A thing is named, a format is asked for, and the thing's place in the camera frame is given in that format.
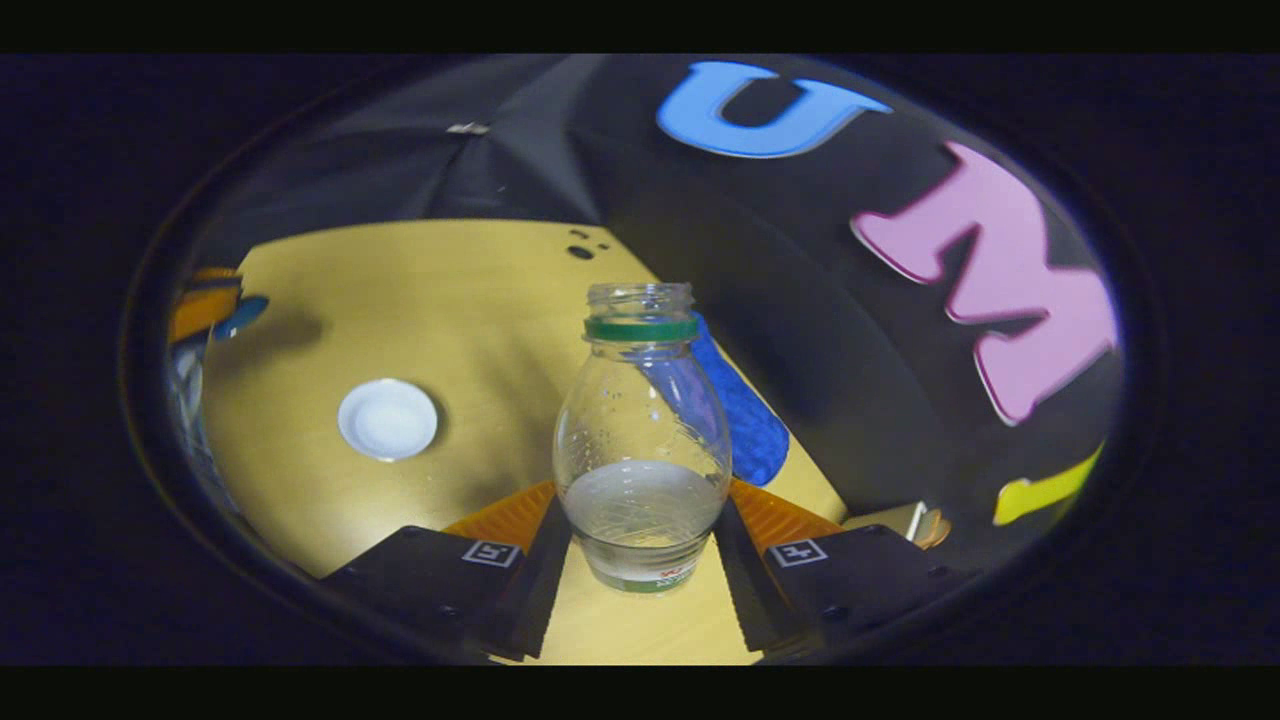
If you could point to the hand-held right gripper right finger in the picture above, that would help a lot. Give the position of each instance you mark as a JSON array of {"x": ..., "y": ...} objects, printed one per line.
[{"x": 745, "y": 590}]

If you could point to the clear plastic water bottle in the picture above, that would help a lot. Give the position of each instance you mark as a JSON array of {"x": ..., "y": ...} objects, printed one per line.
[{"x": 640, "y": 430}]

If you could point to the black backdrop cloth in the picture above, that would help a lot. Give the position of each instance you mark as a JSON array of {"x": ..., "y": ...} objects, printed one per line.
[{"x": 830, "y": 350}]

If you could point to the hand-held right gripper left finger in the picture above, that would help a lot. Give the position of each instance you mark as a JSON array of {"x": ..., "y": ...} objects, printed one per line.
[{"x": 540, "y": 590}]

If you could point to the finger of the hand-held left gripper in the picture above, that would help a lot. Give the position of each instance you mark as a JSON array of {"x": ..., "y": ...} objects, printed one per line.
[
  {"x": 218, "y": 275},
  {"x": 195, "y": 315}
]

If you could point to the small white clip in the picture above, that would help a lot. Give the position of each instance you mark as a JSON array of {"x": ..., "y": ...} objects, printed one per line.
[{"x": 468, "y": 128}]

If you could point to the blue towel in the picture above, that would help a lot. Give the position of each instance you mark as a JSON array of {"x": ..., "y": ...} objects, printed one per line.
[{"x": 755, "y": 430}]

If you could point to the toast slices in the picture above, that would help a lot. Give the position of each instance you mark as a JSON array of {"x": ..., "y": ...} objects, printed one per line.
[{"x": 935, "y": 528}]

